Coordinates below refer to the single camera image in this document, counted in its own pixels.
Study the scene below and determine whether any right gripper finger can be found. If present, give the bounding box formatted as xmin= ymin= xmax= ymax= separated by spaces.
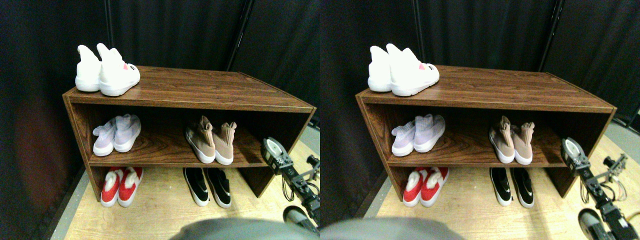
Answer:
xmin=261 ymin=137 xmax=295 ymax=175
xmin=560 ymin=137 xmax=592 ymax=175

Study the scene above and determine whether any tan shoe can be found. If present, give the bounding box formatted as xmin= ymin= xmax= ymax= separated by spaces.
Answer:
xmin=489 ymin=116 xmax=516 ymax=164
xmin=512 ymin=121 xmax=536 ymax=166
xmin=185 ymin=116 xmax=217 ymax=164
xmin=213 ymin=121 xmax=238 ymax=166

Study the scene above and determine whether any black shoe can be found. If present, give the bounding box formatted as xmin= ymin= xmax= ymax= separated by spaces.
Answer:
xmin=182 ymin=167 xmax=211 ymax=207
xmin=205 ymin=168 xmax=233 ymax=209
xmin=489 ymin=167 xmax=513 ymax=207
xmin=510 ymin=168 xmax=535 ymax=209

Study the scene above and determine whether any brown shoe rack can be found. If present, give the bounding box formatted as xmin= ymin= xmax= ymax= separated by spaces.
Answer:
xmin=62 ymin=65 xmax=317 ymax=202
xmin=355 ymin=65 xmax=618 ymax=201

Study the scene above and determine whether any lilac shoe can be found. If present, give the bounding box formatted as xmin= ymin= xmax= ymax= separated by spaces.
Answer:
xmin=391 ymin=120 xmax=417 ymax=157
xmin=413 ymin=113 xmax=446 ymax=153
xmin=92 ymin=118 xmax=118 ymax=157
xmin=113 ymin=113 xmax=142 ymax=153

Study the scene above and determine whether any black curtain stand pole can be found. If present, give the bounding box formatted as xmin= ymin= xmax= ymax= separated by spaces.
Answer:
xmin=537 ymin=0 xmax=566 ymax=72
xmin=225 ymin=0 xmax=255 ymax=72
xmin=103 ymin=0 xmax=114 ymax=48

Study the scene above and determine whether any red shoe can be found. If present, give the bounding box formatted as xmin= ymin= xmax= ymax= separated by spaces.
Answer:
xmin=403 ymin=168 xmax=428 ymax=208
xmin=117 ymin=167 xmax=144 ymax=208
xmin=100 ymin=168 xmax=125 ymax=208
xmin=420 ymin=167 xmax=450 ymax=208

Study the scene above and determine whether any white shoe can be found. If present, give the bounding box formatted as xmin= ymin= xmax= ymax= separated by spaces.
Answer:
xmin=368 ymin=45 xmax=393 ymax=93
xmin=75 ymin=45 xmax=102 ymax=93
xmin=96 ymin=43 xmax=141 ymax=97
xmin=386 ymin=43 xmax=441 ymax=97

